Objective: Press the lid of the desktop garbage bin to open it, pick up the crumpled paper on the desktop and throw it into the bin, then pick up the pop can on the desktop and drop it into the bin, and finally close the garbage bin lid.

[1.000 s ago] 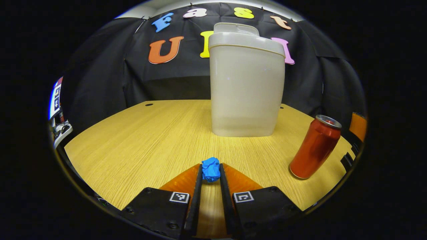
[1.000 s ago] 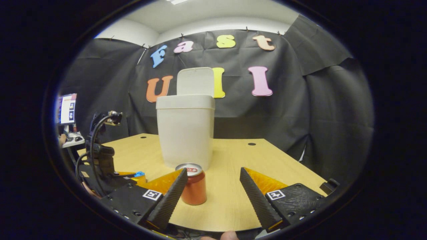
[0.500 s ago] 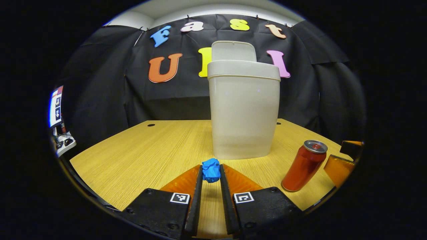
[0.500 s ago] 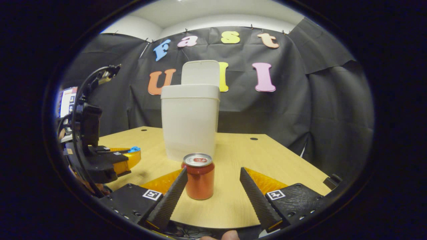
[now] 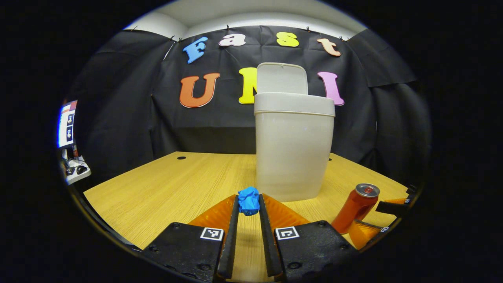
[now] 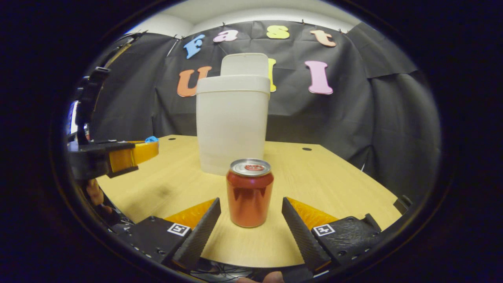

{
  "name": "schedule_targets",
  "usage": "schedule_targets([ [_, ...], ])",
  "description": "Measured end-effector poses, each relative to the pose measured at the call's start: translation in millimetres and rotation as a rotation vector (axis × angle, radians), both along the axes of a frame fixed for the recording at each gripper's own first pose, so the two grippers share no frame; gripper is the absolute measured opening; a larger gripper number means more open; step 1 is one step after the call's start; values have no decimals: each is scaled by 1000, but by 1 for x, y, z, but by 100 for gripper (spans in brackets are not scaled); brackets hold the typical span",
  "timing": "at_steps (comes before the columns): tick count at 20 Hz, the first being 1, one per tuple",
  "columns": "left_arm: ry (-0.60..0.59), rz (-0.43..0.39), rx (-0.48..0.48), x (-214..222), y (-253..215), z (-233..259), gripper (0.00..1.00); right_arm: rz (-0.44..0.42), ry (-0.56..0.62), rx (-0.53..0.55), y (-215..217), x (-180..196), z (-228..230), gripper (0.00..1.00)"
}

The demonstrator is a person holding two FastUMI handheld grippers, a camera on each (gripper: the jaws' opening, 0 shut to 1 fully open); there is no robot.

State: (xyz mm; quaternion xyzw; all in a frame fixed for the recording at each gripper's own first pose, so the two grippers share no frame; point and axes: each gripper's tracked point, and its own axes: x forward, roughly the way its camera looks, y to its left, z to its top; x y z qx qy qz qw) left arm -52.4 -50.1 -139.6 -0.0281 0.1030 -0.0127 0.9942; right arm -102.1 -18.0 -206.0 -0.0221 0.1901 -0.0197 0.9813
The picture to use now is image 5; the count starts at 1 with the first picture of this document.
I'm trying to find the white garbage bin with lid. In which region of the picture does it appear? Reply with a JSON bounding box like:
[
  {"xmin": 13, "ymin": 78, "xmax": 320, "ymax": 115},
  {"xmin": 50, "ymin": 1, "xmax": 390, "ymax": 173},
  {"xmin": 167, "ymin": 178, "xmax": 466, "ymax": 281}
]
[{"xmin": 253, "ymin": 62, "xmax": 336, "ymax": 202}]

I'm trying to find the red pop can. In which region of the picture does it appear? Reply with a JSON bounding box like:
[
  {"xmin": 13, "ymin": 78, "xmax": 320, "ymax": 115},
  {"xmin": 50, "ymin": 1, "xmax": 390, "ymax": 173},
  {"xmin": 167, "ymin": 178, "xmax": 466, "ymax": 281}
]
[{"xmin": 331, "ymin": 183, "xmax": 380, "ymax": 235}]

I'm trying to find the blue paper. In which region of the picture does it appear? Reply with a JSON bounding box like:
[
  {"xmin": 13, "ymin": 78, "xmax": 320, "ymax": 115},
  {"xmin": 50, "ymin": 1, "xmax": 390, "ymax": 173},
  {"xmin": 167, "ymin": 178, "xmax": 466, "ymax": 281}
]
[{"xmin": 237, "ymin": 187, "xmax": 261, "ymax": 216}]

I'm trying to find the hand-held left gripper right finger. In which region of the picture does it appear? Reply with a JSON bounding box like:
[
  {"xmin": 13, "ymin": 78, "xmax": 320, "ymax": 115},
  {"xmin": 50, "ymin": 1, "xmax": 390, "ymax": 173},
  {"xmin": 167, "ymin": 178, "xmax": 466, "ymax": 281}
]
[{"xmin": 258, "ymin": 193, "xmax": 359, "ymax": 281}]

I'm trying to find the white side desk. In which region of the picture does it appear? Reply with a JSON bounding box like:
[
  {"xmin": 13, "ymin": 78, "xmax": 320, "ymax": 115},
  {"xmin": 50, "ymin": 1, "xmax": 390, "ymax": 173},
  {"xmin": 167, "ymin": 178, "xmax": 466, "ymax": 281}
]
[{"xmin": 62, "ymin": 155, "xmax": 92, "ymax": 185}]

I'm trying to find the computer monitor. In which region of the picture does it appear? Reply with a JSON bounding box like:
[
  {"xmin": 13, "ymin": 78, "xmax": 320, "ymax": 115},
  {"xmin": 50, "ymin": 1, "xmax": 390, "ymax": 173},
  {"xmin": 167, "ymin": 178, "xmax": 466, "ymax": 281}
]
[{"xmin": 58, "ymin": 100, "xmax": 78, "ymax": 149}]

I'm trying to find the wooden desktop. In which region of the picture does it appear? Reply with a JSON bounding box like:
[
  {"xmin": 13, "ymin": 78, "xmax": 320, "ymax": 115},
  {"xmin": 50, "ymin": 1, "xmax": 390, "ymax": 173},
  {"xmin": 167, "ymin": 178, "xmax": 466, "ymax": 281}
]
[{"xmin": 83, "ymin": 151, "xmax": 409, "ymax": 283}]

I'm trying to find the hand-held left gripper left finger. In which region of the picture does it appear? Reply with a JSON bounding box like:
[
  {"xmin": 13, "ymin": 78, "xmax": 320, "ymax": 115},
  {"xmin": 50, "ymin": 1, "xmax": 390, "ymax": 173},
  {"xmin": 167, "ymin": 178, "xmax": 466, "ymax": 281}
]
[{"xmin": 141, "ymin": 194, "xmax": 239, "ymax": 281}]

